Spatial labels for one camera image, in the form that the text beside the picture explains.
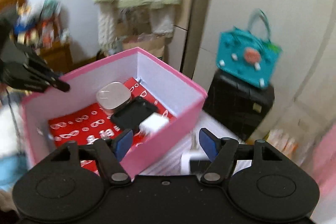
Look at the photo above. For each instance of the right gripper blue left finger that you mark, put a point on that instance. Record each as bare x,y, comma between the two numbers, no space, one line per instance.
109,154

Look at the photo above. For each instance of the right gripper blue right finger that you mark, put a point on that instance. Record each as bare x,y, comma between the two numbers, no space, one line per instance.
221,153

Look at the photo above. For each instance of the white wifi router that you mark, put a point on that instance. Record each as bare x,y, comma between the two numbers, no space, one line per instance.
194,162

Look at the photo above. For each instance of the black phone case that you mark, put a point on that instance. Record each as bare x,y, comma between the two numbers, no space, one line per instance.
132,114

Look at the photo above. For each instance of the white power adapter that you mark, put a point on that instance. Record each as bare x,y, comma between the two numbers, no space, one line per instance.
153,124

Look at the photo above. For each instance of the pinkish rounded square case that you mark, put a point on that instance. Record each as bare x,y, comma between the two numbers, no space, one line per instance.
112,97

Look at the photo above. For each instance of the pink cardboard box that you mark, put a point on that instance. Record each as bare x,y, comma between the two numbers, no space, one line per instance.
176,92

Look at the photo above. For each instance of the striped tablecloth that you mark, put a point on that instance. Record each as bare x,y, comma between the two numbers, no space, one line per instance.
170,163

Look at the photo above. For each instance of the black suitcase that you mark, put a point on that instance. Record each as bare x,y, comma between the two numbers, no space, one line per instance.
237,105

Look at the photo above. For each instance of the colourful gift bag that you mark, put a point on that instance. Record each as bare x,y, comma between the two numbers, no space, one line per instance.
283,142

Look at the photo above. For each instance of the teal felt handbag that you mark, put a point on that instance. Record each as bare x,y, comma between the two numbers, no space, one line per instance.
246,56

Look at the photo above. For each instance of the pink paper shopping bag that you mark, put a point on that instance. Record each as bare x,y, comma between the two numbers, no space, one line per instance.
324,173

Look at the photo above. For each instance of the brown paper bag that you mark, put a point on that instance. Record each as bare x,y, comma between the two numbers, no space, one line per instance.
151,43

